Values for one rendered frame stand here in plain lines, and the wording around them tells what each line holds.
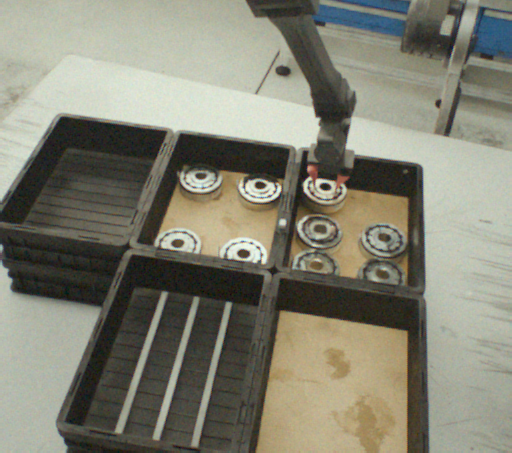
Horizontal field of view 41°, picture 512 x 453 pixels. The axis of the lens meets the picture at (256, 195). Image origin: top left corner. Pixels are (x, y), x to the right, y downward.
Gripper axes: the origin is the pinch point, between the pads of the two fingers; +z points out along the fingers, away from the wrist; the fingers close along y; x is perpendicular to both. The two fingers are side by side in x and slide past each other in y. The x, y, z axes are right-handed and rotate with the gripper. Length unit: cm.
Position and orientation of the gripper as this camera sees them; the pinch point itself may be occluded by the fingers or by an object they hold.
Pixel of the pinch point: (325, 184)
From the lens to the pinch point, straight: 161.2
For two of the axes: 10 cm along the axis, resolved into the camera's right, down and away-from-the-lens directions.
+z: -0.7, 7.2, 6.9
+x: 1.8, -6.7, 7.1
